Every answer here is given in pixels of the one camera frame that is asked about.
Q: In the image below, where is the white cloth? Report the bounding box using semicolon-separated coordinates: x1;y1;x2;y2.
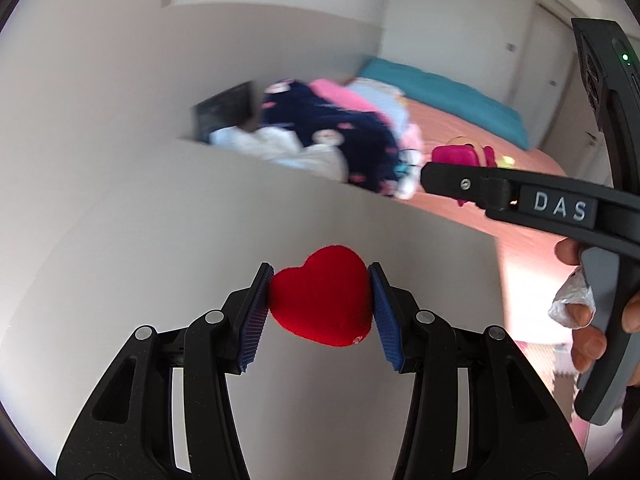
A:
210;125;348;183

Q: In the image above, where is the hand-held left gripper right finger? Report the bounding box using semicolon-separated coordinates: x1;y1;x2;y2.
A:
367;261;588;480

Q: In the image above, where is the pink cloth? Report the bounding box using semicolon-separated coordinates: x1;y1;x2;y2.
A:
310;79;381;117

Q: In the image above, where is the person's right hand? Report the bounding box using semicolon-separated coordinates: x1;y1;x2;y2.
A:
555;237;640;376

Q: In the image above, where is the pink bed sheet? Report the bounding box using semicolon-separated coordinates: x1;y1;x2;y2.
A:
390;97;568;241

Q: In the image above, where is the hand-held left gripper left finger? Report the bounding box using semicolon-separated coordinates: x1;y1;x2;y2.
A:
56;261;276;480

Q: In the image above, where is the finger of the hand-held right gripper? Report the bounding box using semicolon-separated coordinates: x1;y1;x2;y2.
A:
421;160;521;221

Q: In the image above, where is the silver foil wrapper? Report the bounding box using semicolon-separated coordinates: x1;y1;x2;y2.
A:
548;266;596;330

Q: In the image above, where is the light blue cloth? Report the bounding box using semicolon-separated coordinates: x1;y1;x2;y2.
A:
350;80;408;128

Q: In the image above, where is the teal pillow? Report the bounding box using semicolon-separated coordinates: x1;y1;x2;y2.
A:
357;57;530;150

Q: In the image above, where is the pink foam floor mat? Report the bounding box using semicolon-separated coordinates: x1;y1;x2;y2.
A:
515;340;581;403

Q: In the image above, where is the pink toy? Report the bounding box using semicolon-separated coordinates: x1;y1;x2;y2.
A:
431;137;498;208

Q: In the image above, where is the white wardrobe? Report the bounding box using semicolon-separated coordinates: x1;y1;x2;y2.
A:
510;0;616;183

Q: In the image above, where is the red plush heart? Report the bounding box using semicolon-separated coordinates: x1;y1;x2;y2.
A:
269;245;375;348

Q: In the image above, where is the black wall socket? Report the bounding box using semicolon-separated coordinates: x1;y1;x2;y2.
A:
192;81;256;143

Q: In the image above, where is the navy printed cloth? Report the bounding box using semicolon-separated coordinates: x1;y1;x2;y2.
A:
260;79;401;196

